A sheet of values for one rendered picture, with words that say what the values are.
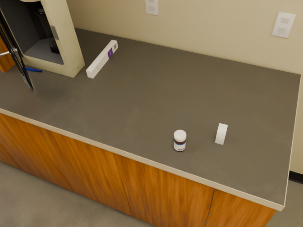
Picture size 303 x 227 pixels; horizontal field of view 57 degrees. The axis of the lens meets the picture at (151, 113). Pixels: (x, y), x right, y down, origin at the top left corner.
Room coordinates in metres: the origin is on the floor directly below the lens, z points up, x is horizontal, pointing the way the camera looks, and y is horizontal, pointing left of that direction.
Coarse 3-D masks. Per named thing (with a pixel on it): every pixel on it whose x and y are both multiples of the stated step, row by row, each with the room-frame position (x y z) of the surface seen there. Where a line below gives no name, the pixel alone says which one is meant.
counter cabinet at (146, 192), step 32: (0, 128) 1.02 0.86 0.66; (32, 128) 0.89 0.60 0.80; (0, 160) 1.18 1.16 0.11; (32, 160) 0.98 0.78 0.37; (64, 160) 0.84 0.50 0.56; (96, 160) 0.73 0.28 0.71; (128, 160) 0.65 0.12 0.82; (96, 192) 0.78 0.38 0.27; (128, 192) 0.67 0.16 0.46; (160, 192) 0.58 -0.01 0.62; (192, 192) 0.51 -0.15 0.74; (224, 192) 0.46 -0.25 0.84; (160, 224) 0.59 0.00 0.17; (192, 224) 0.50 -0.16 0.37; (224, 224) 0.44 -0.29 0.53; (256, 224) 0.38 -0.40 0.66
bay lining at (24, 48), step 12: (0, 0) 1.22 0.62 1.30; (12, 0) 1.28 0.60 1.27; (12, 12) 1.25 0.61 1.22; (24, 12) 1.31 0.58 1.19; (12, 24) 1.23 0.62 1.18; (24, 24) 1.28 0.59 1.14; (36, 24) 1.33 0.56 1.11; (24, 36) 1.26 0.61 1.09; (36, 36) 1.32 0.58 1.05; (24, 48) 1.23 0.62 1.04
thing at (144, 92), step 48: (96, 48) 1.32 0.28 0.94; (144, 48) 1.28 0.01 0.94; (0, 96) 0.99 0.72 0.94; (48, 96) 0.96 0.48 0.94; (96, 96) 0.93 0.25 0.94; (144, 96) 0.91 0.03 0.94; (192, 96) 0.88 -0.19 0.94; (240, 96) 0.86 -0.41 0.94; (288, 96) 0.83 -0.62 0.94; (96, 144) 0.67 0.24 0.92; (144, 144) 0.64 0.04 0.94; (192, 144) 0.62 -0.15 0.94; (240, 144) 0.60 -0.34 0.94; (288, 144) 0.58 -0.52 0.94; (240, 192) 0.41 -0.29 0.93
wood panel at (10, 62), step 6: (0, 36) 1.24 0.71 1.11; (0, 42) 1.22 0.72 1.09; (0, 48) 1.21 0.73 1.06; (6, 48) 1.24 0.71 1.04; (6, 54) 1.22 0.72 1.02; (0, 60) 1.18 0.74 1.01; (6, 60) 1.21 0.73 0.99; (12, 60) 1.23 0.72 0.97; (0, 66) 1.17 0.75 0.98; (6, 66) 1.19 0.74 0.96; (12, 66) 1.22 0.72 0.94
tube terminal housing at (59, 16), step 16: (48, 0) 1.09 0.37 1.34; (64, 0) 1.17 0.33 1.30; (48, 16) 1.09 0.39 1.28; (64, 16) 1.15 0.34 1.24; (64, 32) 1.12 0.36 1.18; (64, 48) 1.09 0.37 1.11; (32, 64) 1.20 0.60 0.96; (48, 64) 1.14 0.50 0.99; (64, 64) 1.09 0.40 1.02; (80, 64) 1.15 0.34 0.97
